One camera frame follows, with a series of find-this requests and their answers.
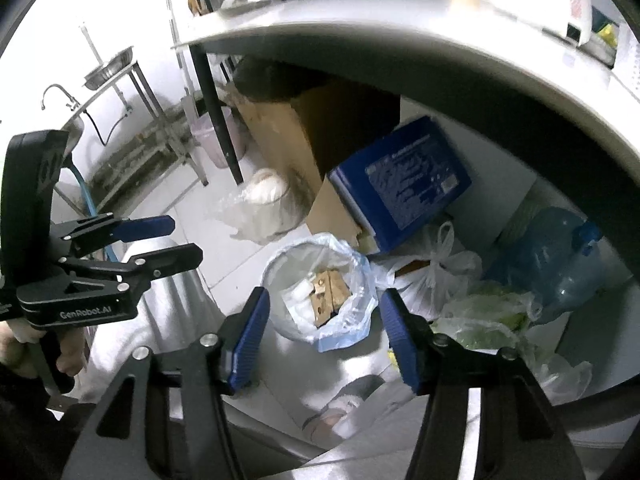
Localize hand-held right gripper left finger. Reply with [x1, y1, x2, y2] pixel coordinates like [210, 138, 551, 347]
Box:
[62, 286, 272, 480]

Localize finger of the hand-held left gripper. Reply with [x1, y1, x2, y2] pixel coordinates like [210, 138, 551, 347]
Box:
[52, 215, 176, 256]
[60, 242, 203, 303]

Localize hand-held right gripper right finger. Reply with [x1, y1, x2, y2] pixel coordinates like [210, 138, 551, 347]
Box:
[379, 287, 588, 480]

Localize white bin with plastic liner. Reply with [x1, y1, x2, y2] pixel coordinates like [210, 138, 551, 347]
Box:
[261, 232, 375, 354]

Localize person's left hand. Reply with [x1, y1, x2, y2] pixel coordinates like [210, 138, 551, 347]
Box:
[0, 317, 86, 378]

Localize person's white trousers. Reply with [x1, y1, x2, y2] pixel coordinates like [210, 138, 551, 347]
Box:
[60, 237, 481, 480]

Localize grey slipper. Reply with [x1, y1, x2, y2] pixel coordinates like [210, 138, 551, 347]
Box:
[302, 375, 388, 443]

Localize white tied plastic bag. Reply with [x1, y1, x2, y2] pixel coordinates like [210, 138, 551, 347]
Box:
[372, 220, 485, 322]

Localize brown cardboard scrap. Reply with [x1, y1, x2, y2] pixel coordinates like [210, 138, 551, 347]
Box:
[309, 269, 353, 328]

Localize bag of green vegetables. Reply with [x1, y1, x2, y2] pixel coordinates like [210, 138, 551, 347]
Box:
[430, 282, 543, 353]

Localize pink waste basket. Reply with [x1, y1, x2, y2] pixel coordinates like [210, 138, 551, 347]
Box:
[192, 107, 248, 170]

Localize metal faucet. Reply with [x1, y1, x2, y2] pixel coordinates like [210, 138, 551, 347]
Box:
[41, 83, 83, 113]

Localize bagged white rice cooker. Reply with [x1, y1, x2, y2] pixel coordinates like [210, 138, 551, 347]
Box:
[207, 167, 307, 247]

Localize stainless steel sink stand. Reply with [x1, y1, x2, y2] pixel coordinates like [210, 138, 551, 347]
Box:
[40, 45, 211, 221]

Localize metal basin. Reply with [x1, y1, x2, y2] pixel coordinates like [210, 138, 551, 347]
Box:
[82, 45, 136, 91]

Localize large brown cardboard box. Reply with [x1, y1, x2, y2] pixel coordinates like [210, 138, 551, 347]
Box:
[232, 80, 402, 213]

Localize blue printed cardboard carton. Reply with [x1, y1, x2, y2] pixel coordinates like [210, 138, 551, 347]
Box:
[305, 115, 473, 256]

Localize small clear plastic bag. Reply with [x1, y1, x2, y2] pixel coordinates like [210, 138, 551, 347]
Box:
[520, 345, 595, 403]

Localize blue water jug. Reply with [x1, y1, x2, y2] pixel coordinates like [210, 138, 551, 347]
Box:
[487, 206, 607, 323]

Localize green packet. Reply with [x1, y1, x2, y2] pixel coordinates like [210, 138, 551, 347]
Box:
[592, 7, 623, 66]

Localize blue hose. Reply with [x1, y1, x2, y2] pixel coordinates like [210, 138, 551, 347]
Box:
[70, 157, 121, 263]

